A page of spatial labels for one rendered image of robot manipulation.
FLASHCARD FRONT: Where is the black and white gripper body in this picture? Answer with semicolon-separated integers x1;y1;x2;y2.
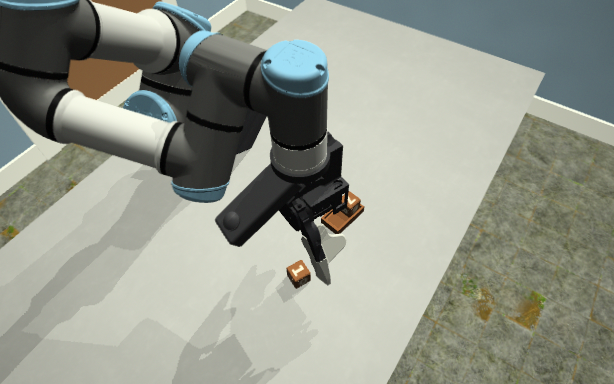
270;130;349;231

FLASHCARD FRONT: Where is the orange wooden tray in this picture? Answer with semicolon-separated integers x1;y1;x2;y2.
321;204;364;234

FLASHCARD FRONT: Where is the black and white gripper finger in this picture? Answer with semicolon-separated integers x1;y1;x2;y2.
300;218;346;286

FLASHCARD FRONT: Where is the brown number cube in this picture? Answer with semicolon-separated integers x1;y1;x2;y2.
286;260;311;289
341;191;361;218

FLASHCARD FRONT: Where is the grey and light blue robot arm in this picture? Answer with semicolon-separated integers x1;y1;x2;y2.
0;0;329;247

